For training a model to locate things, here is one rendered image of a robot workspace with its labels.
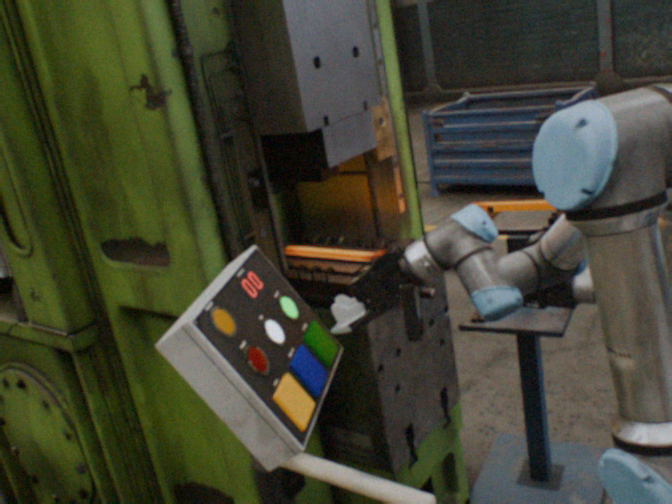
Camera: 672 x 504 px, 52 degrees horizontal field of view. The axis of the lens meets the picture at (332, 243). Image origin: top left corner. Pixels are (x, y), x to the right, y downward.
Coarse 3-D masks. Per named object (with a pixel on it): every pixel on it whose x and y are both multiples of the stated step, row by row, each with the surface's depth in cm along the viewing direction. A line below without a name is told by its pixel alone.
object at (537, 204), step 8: (536, 200) 213; (544, 200) 212; (496, 208) 217; (504, 208) 216; (512, 208) 215; (520, 208) 214; (528, 208) 213; (536, 208) 211; (544, 208) 210; (552, 208) 209
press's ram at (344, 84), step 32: (256, 0) 147; (288, 0) 144; (320, 0) 152; (352, 0) 161; (256, 32) 150; (288, 32) 145; (320, 32) 152; (352, 32) 162; (256, 64) 153; (288, 64) 148; (320, 64) 153; (352, 64) 162; (256, 96) 156; (288, 96) 151; (320, 96) 154; (352, 96) 163; (288, 128) 154; (320, 128) 155
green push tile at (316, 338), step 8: (312, 328) 133; (320, 328) 136; (304, 336) 130; (312, 336) 132; (320, 336) 134; (312, 344) 130; (320, 344) 132; (328, 344) 135; (320, 352) 130; (328, 352) 133; (328, 360) 131
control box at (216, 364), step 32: (256, 256) 134; (224, 288) 119; (256, 288) 127; (288, 288) 137; (192, 320) 107; (256, 320) 121; (288, 320) 129; (160, 352) 109; (192, 352) 107; (224, 352) 108; (288, 352) 123; (192, 384) 110; (224, 384) 108; (256, 384) 110; (224, 416) 110; (256, 416) 109; (256, 448) 111; (288, 448) 110
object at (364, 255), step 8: (288, 248) 193; (296, 248) 191; (304, 248) 190; (312, 248) 189; (320, 248) 187; (328, 256) 183; (336, 256) 182; (344, 256) 180; (352, 256) 178; (360, 256) 177; (368, 256) 175; (376, 256) 173
